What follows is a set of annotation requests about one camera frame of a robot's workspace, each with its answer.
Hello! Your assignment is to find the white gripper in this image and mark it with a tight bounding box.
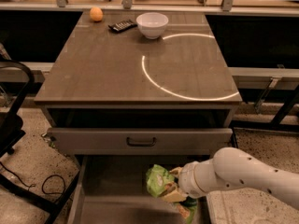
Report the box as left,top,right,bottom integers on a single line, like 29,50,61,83
160,161,200,203

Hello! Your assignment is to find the green rice chip bag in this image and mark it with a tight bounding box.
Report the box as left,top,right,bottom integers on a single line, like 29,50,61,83
146,164,197,224

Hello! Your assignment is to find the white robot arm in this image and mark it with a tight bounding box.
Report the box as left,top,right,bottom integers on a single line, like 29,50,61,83
162,147,299,209

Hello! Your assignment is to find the open middle drawer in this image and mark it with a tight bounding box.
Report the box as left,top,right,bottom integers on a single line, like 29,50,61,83
67,155,207,224

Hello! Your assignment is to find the grey top drawer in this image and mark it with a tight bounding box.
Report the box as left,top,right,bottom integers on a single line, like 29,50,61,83
48,128,233,155

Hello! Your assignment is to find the grey drawer cabinet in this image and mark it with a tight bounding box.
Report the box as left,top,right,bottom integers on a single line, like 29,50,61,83
34,10,243,157

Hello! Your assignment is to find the white bowl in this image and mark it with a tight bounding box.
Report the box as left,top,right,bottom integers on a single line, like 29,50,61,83
136,12,168,39

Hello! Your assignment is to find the black remote control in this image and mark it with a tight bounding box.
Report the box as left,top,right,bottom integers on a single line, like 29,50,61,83
109,20,137,33

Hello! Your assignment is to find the orange fruit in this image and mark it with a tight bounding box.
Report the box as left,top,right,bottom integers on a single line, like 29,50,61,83
90,7,103,22

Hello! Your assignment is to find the black chair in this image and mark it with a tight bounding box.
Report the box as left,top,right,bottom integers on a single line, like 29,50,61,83
0,60,79,224

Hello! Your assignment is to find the grey metal railing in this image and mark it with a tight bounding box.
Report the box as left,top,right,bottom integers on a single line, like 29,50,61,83
0,0,299,17

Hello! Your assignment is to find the black table frame leg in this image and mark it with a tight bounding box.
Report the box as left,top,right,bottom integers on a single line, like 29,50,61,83
231,85,299,133

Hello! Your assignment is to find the black floor cable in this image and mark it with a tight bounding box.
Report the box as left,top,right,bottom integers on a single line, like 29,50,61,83
0,161,67,196

